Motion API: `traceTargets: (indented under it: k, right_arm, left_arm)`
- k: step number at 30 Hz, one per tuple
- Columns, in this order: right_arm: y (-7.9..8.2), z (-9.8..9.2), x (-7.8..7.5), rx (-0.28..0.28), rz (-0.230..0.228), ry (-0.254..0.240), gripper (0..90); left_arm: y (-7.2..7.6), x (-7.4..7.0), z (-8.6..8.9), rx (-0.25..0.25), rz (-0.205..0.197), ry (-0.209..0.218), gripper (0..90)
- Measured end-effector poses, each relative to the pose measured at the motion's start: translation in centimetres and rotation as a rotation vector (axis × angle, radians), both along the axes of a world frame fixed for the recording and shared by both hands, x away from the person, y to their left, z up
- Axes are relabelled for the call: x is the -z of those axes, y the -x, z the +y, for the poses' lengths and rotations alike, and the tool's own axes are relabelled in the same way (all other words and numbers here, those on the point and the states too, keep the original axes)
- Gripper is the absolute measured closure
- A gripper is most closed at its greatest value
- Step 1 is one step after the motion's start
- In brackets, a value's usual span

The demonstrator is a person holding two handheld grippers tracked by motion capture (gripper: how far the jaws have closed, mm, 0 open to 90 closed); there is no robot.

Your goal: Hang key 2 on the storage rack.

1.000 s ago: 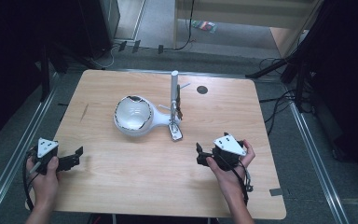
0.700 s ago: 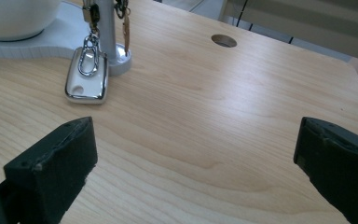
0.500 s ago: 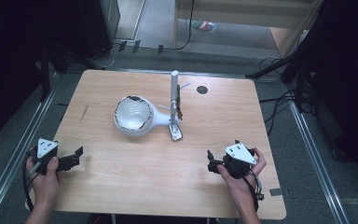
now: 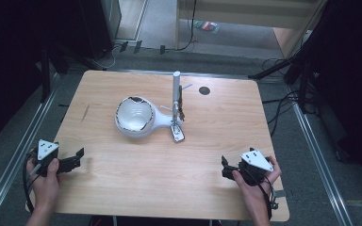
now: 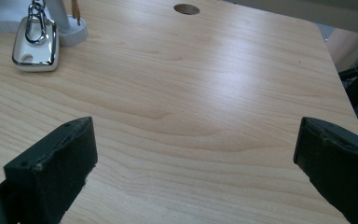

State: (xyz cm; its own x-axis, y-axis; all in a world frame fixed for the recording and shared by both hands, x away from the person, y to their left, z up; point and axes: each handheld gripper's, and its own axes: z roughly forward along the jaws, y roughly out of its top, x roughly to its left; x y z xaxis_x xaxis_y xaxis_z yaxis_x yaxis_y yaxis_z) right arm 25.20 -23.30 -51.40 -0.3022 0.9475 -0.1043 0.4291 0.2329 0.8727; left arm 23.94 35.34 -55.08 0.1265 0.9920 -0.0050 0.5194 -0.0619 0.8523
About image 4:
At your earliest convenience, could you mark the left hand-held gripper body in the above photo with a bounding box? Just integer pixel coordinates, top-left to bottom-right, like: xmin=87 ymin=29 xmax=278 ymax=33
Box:
xmin=28 ymin=138 xmax=69 ymax=178

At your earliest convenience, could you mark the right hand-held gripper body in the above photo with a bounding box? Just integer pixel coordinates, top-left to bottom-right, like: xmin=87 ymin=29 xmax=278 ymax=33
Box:
xmin=237 ymin=147 xmax=275 ymax=186

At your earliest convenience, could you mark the white key fob silver strap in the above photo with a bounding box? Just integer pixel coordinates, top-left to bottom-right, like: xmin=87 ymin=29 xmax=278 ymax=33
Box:
xmin=169 ymin=102 xmax=186 ymax=144

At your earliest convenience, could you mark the white desk lamp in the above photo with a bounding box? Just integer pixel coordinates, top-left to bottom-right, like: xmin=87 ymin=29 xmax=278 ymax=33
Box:
xmin=114 ymin=71 xmax=193 ymax=139

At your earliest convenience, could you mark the person's right hand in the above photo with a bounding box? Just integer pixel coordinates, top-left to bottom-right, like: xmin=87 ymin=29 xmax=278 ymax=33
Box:
xmin=232 ymin=154 xmax=283 ymax=220

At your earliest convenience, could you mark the person's left hand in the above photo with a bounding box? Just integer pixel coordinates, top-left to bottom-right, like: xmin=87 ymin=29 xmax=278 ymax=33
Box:
xmin=25 ymin=150 xmax=61 ymax=218

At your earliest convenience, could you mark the black metal stand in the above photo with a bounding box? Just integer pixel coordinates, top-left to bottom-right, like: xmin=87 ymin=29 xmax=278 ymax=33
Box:
xmin=247 ymin=51 xmax=317 ymax=115
xmin=38 ymin=41 xmax=72 ymax=104

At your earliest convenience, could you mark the dark curtain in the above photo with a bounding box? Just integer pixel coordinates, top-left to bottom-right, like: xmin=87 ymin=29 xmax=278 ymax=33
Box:
xmin=298 ymin=0 xmax=362 ymax=182
xmin=0 ymin=0 xmax=86 ymax=151

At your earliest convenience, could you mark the black cabinet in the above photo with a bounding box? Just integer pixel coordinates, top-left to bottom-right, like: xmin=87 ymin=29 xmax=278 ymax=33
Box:
xmin=77 ymin=0 xmax=123 ymax=61

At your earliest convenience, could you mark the colourful packet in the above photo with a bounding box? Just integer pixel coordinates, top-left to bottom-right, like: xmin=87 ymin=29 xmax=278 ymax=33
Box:
xmin=193 ymin=20 xmax=222 ymax=35

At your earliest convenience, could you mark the metal floor rail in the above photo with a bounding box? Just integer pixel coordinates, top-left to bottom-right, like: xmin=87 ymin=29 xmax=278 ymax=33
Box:
xmin=290 ymin=102 xmax=355 ymax=226
xmin=0 ymin=73 xmax=60 ymax=226

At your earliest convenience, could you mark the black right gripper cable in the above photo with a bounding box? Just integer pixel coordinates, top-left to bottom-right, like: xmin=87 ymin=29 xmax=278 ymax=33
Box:
xmin=244 ymin=168 xmax=287 ymax=220

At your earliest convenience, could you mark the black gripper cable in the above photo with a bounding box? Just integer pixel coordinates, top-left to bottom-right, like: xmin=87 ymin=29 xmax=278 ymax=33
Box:
xmin=22 ymin=154 xmax=36 ymax=216
xmin=244 ymin=168 xmax=287 ymax=220

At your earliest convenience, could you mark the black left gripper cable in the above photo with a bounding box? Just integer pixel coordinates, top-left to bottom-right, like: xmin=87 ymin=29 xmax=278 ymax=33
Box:
xmin=22 ymin=154 xmax=36 ymax=216

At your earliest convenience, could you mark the bundle of black floor cables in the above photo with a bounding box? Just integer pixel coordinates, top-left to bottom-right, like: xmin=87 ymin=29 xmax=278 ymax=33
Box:
xmin=260 ymin=56 xmax=300 ymax=138

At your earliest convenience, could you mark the white floor cable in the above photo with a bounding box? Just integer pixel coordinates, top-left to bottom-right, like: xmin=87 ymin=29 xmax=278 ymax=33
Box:
xmin=91 ymin=45 xmax=122 ymax=71

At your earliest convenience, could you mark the black hanging cable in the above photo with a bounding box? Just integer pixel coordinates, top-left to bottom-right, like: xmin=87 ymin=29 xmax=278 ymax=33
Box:
xmin=175 ymin=0 xmax=200 ymax=52

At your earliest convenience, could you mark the light wooden furniture frame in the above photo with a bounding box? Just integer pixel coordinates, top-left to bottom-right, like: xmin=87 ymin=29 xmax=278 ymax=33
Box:
xmin=174 ymin=0 xmax=328 ymax=59

